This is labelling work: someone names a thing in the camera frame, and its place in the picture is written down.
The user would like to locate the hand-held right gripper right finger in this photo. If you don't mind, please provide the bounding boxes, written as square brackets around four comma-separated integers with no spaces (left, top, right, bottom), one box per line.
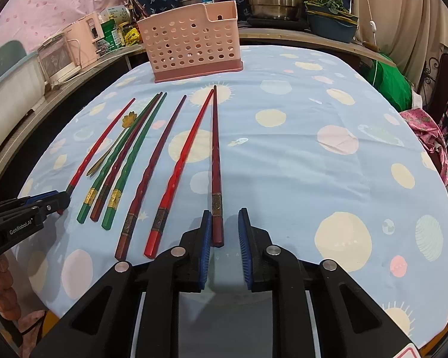
[238,208,415,358]

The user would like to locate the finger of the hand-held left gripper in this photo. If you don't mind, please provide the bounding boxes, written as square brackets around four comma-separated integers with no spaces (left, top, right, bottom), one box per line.
[0,192,72,265]
[0,190,61,215]

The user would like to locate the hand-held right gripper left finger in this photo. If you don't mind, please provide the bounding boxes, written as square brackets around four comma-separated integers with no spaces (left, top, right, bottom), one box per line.
[30,210,213,358]

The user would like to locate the green chopstick gold band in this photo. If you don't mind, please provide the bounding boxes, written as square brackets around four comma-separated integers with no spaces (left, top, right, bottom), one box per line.
[76,92,161,224]
[102,92,168,231]

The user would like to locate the brown-red chopstick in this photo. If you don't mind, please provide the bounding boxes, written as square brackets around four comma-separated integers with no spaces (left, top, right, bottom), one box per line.
[90,93,164,222]

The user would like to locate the bright red chopstick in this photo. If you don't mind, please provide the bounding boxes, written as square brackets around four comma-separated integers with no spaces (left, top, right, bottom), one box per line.
[58,98,136,215]
[144,89,214,259]

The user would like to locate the gold flower-shaped spoon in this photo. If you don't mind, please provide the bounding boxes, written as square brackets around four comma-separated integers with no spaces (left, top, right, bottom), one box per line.
[87,111,137,178]

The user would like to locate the dark red chopstick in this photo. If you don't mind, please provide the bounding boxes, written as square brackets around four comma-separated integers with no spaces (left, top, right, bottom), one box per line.
[114,95,187,261]
[210,85,225,247]

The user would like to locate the pink perforated utensil basket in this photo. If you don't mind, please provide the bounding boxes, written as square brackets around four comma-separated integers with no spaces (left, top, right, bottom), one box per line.
[137,2,244,84]

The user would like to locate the person's left hand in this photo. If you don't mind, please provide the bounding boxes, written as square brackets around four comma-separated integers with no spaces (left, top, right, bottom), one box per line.
[0,257,22,321]

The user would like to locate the translucent plastic storage bin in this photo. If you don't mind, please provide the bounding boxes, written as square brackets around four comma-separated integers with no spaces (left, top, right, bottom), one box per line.
[0,40,47,146]

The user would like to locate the white clear-front appliance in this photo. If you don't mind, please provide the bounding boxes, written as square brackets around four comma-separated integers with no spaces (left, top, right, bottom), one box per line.
[37,32,83,83]

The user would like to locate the steel side counter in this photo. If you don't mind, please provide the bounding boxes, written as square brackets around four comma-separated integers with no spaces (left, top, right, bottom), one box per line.
[0,43,147,180]

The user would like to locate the pink kitchen appliance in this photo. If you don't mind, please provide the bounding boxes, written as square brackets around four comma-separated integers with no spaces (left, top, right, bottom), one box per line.
[65,12,106,68]

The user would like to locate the green tin can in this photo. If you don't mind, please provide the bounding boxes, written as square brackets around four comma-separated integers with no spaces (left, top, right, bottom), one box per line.
[100,20,123,51]

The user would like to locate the pink dotted curtain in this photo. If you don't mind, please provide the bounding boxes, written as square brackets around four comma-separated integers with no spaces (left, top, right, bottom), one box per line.
[0,0,133,64]

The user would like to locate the white carton box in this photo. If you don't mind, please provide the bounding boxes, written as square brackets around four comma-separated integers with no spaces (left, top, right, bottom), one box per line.
[99,5,131,23]

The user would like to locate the pink floral cloth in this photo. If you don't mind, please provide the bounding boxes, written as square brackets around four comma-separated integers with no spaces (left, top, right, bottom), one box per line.
[401,107,448,185]

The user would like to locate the wooden counter board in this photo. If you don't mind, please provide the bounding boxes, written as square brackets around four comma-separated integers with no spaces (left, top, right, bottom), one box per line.
[238,28,396,68]

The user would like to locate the green plastic bag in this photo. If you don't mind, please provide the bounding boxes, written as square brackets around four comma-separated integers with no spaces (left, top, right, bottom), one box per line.
[371,54,413,112]

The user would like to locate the black induction cooktop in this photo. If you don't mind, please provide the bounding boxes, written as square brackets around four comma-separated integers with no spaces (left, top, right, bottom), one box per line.
[239,17,310,31]

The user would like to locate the blue plastic basin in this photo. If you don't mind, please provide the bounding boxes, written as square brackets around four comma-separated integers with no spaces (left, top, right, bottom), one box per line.
[305,5,360,43]

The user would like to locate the leafy green vegetables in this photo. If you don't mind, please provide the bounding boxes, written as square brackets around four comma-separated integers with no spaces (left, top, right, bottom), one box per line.
[304,0,349,13]

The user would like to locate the beige curtain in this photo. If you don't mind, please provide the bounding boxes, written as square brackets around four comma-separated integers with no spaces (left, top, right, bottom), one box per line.
[349,0,448,94]

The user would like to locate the white cable with switch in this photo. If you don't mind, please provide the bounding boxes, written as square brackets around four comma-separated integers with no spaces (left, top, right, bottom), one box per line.
[358,0,379,45]

